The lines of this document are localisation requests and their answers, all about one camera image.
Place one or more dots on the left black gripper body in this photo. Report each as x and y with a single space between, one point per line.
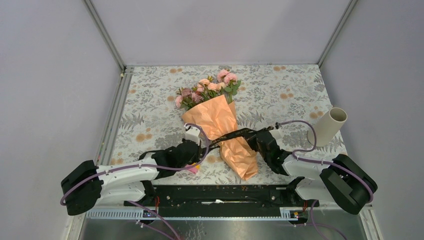
195 158

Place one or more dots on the pink flat block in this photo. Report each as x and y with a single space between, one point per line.
193 170

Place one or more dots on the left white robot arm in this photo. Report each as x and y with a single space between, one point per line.
90 185

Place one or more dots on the peach paper flower bouquet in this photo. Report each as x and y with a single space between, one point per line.
209 104

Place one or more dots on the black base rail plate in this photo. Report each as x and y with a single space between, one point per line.
219 201

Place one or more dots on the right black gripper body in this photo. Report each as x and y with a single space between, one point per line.
253 140

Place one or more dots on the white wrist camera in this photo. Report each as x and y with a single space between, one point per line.
276 133
192 133

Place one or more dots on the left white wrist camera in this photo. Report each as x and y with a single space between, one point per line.
192 133

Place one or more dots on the beige cylindrical vase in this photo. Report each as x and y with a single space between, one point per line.
327 127

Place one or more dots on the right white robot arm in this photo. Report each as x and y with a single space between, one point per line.
340 180

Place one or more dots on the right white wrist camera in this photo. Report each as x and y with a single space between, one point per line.
276 133

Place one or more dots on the black gold-lettered ribbon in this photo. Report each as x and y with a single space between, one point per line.
249 135

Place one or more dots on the floral patterned table mat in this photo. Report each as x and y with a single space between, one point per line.
294 95

